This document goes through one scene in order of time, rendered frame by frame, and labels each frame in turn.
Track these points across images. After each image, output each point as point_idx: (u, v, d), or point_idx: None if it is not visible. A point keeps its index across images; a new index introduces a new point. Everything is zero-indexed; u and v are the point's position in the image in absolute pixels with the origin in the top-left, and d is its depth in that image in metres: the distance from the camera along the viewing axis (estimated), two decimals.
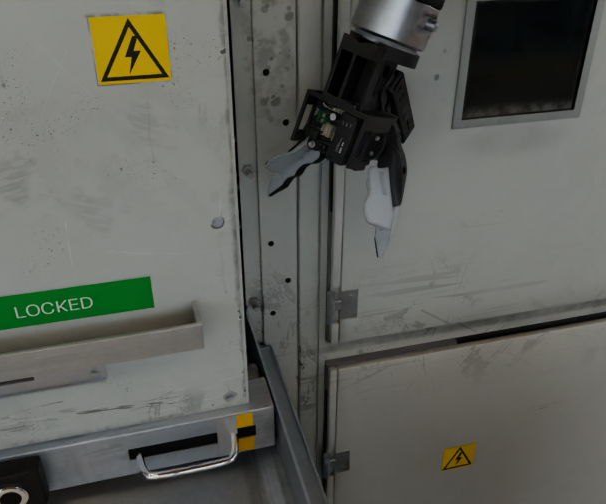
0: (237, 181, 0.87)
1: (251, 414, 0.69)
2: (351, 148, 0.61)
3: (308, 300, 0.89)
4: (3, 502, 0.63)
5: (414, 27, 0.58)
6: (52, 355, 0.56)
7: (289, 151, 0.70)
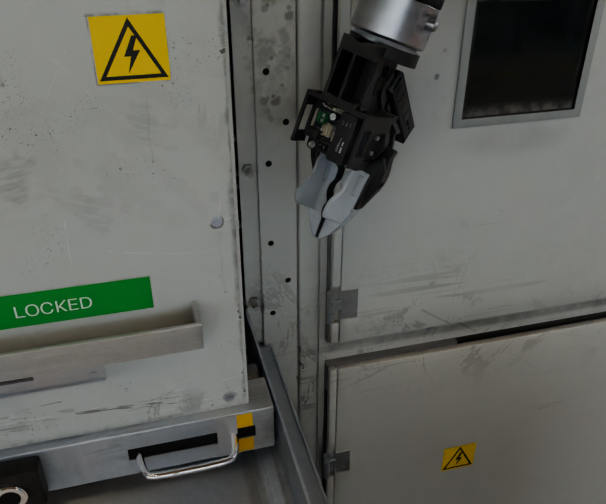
0: (237, 181, 0.87)
1: (251, 414, 0.69)
2: (351, 148, 0.61)
3: (308, 300, 0.89)
4: (2, 502, 0.63)
5: (414, 27, 0.58)
6: (51, 355, 0.56)
7: None
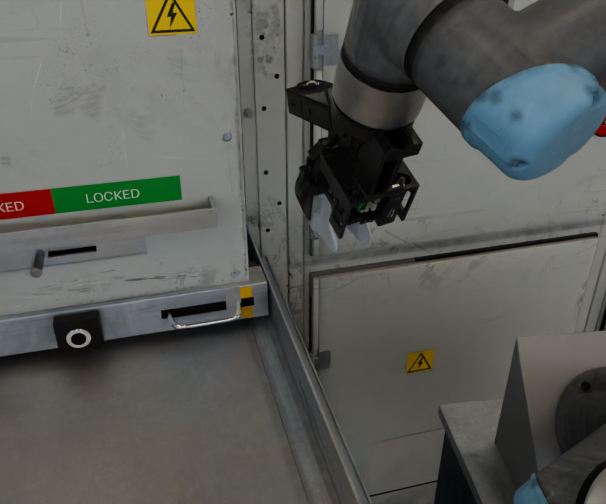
0: None
1: (250, 287, 0.94)
2: (393, 203, 0.60)
3: (295, 220, 1.14)
4: (73, 340, 0.88)
5: None
6: (113, 226, 0.81)
7: (310, 219, 0.66)
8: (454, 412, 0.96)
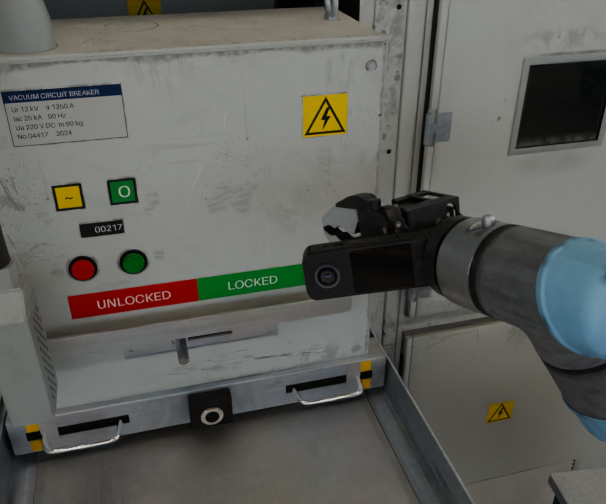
0: None
1: (370, 361, 0.97)
2: None
3: None
4: (207, 418, 0.91)
5: (500, 222, 0.52)
6: (256, 314, 0.84)
7: None
8: (566, 481, 0.99)
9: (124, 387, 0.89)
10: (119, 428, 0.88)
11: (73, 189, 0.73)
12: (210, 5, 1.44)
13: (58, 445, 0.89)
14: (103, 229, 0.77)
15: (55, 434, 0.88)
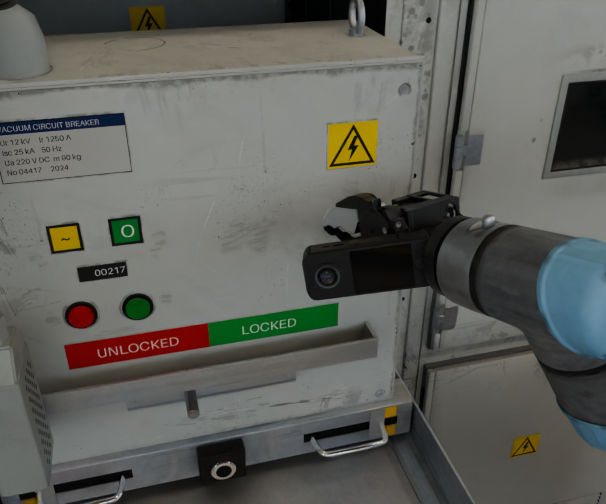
0: None
1: (396, 407, 0.89)
2: None
3: (416, 314, 1.09)
4: (218, 473, 0.82)
5: (501, 222, 0.52)
6: (274, 362, 0.76)
7: None
8: None
9: (126, 439, 0.81)
10: (121, 485, 0.80)
11: (70, 229, 0.65)
12: (217, 13, 1.36)
13: (54, 503, 0.81)
14: (104, 272, 0.69)
15: (51, 492, 0.80)
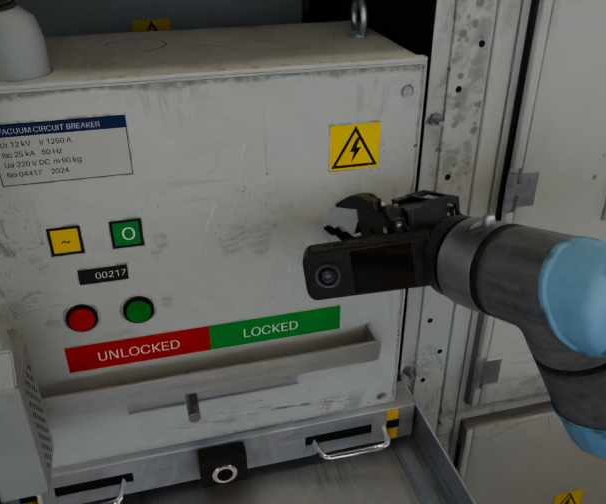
0: None
1: (397, 410, 0.88)
2: None
3: (454, 367, 0.97)
4: (219, 476, 0.82)
5: (501, 221, 0.52)
6: (275, 365, 0.75)
7: None
8: None
9: (127, 443, 0.80)
10: (122, 488, 0.80)
11: (70, 232, 0.65)
12: (228, 26, 1.24)
13: None
14: (104, 275, 0.68)
15: (51, 496, 0.80)
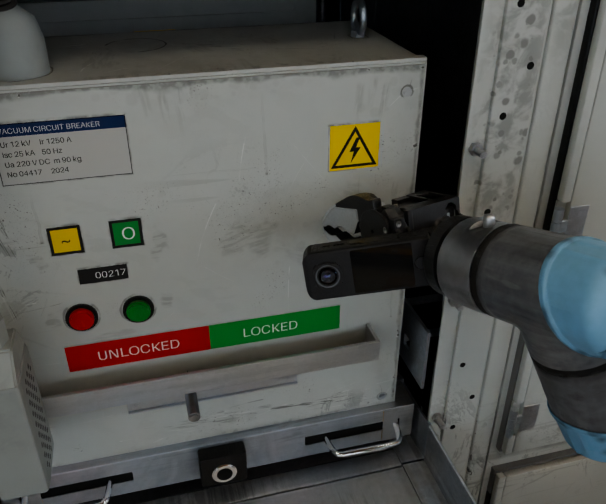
0: (419, 297, 0.87)
1: None
2: None
3: (487, 413, 0.89)
4: (219, 476, 0.82)
5: (501, 221, 0.52)
6: (275, 365, 0.75)
7: None
8: None
9: (127, 442, 0.80)
10: (108, 491, 0.79)
11: (70, 232, 0.65)
12: None
13: None
14: (104, 274, 0.68)
15: (37, 498, 0.79)
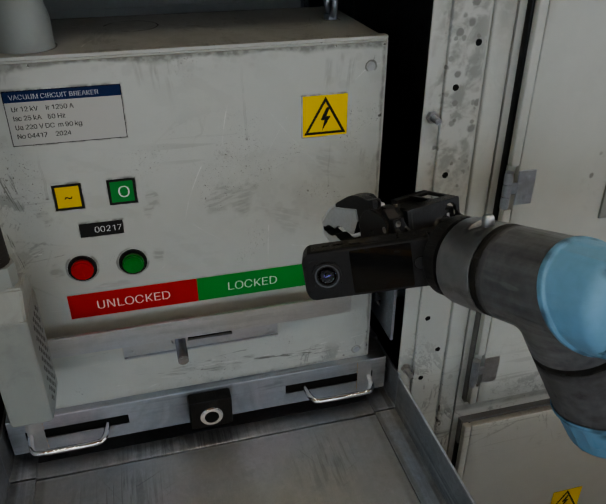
0: None
1: None
2: None
3: (452, 365, 0.98)
4: (207, 418, 0.91)
5: (500, 221, 0.52)
6: (256, 314, 0.84)
7: None
8: None
9: (123, 387, 0.89)
10: (106, 430, 0.88)
11: (72, 189, 0.73)
12: None
13: (45, 447, 0.89)
14: (103, 229, 0.77)
15: (42, 437, 0.88)
